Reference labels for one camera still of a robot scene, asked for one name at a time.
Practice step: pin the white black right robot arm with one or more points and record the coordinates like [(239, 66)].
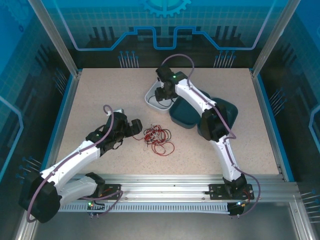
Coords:
[(227, 160)]

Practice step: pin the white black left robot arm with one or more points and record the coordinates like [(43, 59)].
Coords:
[(75, 160)]

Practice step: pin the white plastic tray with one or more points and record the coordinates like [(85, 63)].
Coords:
[(152, 96)]

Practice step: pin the dark teal plastic tray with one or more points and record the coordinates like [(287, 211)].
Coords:
[(230, 110), (185, 112)]

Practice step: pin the black connector block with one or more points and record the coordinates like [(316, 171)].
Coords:
[(96, 207), (236, 211)]

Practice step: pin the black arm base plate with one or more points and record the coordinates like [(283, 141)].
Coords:
[(214, 192), (113, 187)]

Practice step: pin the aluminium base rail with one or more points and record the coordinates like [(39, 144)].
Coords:
[(162, 186)]

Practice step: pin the aluminium frame post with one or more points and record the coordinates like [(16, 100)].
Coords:
[(56, 37), (273, 37)]

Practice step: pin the aluminium floor frame rail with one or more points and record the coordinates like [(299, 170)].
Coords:
[(25, 232), (303, 225)]

